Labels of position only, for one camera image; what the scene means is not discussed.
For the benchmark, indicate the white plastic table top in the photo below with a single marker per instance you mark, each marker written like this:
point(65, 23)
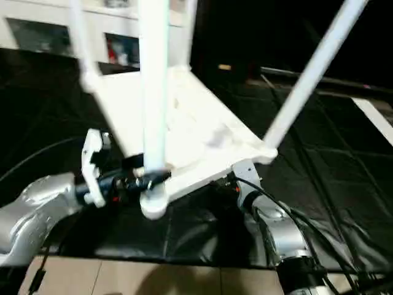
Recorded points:
point(184, 117)

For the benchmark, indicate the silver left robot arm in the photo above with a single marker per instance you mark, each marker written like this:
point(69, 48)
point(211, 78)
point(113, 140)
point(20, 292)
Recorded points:
point(37, 209)

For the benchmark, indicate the black work mat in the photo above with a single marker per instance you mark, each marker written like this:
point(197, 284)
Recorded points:
point(344, 153)

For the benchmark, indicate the white cabinet with glass doors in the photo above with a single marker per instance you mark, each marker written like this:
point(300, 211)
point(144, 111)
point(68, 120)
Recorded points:
point(116, 24)

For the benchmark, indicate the glossy black long bar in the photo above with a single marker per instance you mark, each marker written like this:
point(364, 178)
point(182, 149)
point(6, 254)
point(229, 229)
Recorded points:
point(319, 77)

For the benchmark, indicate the black cabinet with orange label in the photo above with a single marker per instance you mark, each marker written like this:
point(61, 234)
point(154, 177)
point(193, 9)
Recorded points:
point(258, 31)

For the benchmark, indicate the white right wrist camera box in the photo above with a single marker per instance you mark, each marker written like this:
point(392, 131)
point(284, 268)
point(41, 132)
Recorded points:
point(245, 169)

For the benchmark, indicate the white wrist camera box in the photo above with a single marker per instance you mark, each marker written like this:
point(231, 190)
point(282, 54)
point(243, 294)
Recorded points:
point(245, 169)
point(93, 166)

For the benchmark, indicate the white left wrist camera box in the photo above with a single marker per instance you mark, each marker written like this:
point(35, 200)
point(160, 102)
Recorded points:
point(93, 166)

